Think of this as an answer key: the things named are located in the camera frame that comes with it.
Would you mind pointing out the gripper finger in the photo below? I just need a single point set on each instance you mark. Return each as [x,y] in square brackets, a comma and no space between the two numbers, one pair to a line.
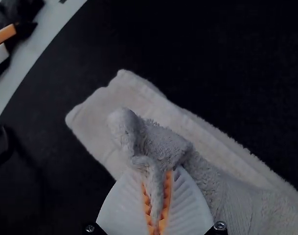
[124,203]
[2,35]
[188,203]

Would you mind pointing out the pale towel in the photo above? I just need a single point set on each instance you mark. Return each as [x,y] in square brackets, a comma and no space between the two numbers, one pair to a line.
[212,151]

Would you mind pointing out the black mat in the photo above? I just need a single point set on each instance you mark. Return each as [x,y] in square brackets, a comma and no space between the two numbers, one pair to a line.
[212,49]

